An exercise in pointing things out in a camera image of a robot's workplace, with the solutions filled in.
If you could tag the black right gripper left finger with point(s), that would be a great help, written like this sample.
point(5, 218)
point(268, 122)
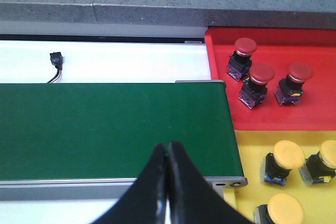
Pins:
point(145, 199)

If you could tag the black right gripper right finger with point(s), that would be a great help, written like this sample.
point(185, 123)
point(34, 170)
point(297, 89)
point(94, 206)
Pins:
point(192, 200)

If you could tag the yellow mushroom push button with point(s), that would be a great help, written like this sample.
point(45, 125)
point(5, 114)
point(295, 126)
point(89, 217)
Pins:
point(276, 166)
point(319, 168)
point(282, 208)

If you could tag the red mushroom push button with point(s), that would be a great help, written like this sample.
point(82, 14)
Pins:
point(239, 62)
point(289, 89)
point(254, 88)

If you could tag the green conveyor belt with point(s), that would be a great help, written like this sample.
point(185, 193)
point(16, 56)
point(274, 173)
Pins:
point(108, 130)

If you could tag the yellow plate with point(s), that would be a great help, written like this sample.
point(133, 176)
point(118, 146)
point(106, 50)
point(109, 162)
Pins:
point(318, 201)

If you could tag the red plate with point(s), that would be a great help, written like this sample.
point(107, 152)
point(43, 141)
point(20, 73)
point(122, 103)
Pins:
point(278, 48)

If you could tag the grey stone countertop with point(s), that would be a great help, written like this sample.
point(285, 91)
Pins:
point(158, 18)

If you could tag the aluminium conveyor front rail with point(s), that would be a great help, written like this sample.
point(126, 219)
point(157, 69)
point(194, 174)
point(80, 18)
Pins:
point(93, 188)

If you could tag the black plug with cable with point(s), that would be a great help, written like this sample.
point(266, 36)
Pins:
point(56, 60)

